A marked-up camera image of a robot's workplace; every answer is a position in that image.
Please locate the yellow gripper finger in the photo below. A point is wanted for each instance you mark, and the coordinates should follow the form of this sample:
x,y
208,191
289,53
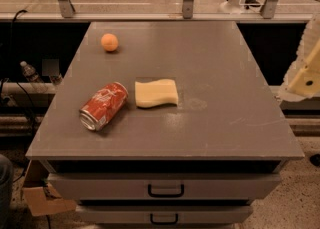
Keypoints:
x,y
306,80

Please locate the orange fruit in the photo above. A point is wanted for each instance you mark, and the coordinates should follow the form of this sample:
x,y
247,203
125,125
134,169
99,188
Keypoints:
x,y
109,42

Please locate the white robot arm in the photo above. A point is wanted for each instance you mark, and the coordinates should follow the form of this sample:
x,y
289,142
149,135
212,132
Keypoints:
x,y
310,35

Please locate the yellow sponge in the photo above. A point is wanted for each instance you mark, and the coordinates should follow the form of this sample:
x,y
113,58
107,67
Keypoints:
x,y
156,93

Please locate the grey drawer cabinet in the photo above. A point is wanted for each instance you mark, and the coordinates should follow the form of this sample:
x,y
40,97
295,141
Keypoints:
x,y
225,140

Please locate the red soda can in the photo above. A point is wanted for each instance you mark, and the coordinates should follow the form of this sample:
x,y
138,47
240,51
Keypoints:
x,y
99,110

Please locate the clear plastic water bottle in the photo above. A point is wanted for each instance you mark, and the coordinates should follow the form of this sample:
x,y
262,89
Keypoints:
x,y
33,77

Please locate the brown cardboard box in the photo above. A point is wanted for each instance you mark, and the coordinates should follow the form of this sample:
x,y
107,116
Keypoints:
x,y
41,197

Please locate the dark grey bin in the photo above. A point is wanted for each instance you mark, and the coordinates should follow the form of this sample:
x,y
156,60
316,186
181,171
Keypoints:
x,y
6,181

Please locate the upper drawer black handle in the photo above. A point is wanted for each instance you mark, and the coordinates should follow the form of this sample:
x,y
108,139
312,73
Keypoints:
x,y
165,192

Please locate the drawer black handle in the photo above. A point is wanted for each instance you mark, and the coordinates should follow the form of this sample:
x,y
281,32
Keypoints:
x,y
164,219
165,192

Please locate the lower drawer black handle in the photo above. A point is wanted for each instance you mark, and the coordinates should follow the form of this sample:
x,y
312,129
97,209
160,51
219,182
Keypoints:
x,y
164,219

